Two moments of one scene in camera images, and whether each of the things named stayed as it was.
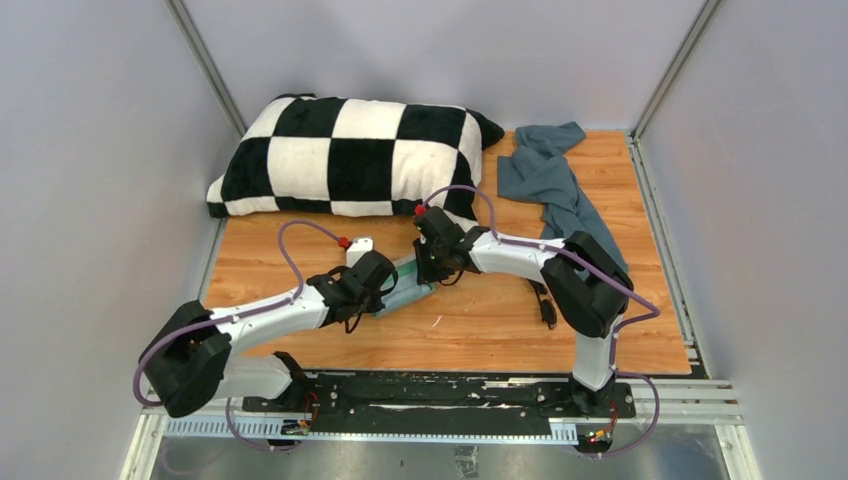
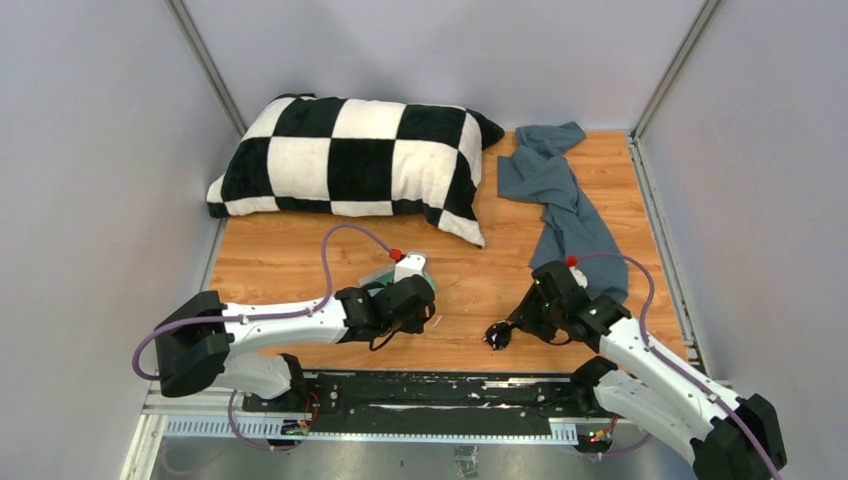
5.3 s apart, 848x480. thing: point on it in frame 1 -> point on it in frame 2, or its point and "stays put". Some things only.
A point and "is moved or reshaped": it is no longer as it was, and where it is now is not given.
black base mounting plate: x=444 y=404 stays put
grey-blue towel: x=537 y=172 stays put
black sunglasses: x=549 y=314 is moved or reshaped
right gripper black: x=425 y=273 -> x=528 y=313
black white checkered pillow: x=350 y=158 stays put
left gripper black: x=374 y=305 -> x=417 y=324
